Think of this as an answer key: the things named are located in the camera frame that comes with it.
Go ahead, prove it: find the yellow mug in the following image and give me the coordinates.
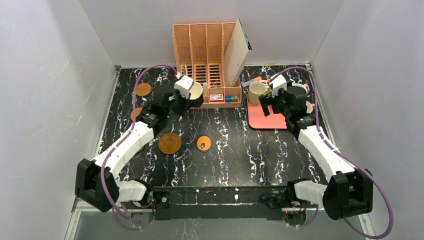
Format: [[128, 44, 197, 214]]
[[305, 101, 316, 114]]

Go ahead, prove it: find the black mug white inside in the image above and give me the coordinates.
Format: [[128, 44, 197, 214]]
[[189, 82, 204, 108]]

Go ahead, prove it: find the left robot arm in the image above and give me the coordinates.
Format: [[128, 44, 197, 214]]
[[74, 90, 190, 213]]

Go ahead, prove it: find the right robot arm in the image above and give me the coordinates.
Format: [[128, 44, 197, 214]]
[[258, 86, 374, 220]]

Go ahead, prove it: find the plain orange coaster far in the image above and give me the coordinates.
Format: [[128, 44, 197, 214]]
[[135, 83, 152, 97]]

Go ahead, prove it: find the plain orange coaster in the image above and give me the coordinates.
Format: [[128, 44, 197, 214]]
[[130, 107, 143, 122], [135, 83, 152, 97]]

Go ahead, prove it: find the plain orange coaster near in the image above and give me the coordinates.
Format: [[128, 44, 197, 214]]
[[130, 107, 143, 122]]

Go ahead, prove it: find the ridged orange round coaster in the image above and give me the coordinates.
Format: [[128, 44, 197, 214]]
[[158, 133, 182, 155]]

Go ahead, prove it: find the orange coaster with black logo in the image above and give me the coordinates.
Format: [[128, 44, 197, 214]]
[[195, 135, 212, 153]]

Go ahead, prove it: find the green mug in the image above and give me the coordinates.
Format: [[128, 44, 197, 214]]
[[247, 81, 271, 105]]

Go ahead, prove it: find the pink tray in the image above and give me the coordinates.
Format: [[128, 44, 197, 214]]
[[247, 100, 287, 130]]

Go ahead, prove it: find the grey marker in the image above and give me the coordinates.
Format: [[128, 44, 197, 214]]
[[241, 79, 255, 88]]

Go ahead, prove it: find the blue grey bottle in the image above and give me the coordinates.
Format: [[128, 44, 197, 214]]
[[225, 95, 239, 103]]

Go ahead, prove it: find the white tube in organizer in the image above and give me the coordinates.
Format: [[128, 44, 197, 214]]
[[202, 82, 209, 98]]

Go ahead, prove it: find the red white card box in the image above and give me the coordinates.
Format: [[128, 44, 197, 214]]
[[209, 94, 224, 103]]

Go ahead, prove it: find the white leaning book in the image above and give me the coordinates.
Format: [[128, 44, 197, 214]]
[[223, 17, 253, 87]]

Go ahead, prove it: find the orange desk file organizer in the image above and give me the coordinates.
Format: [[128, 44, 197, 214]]
[[172, 22, 242, 109]]

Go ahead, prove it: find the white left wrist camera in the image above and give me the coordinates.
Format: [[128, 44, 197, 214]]
[[174, 73, 195, 99]]

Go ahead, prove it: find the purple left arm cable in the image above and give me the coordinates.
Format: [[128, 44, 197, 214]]
[[100, 64, 181, 231]]

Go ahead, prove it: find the aluminium front rail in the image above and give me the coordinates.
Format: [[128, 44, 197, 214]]
[[71, 188, 369, 213]]

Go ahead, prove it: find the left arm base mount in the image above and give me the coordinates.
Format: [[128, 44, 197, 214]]
[[123, 190, 171, 230]]

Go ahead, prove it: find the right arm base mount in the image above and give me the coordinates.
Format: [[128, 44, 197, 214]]
[[258, 190, 320, 229]]

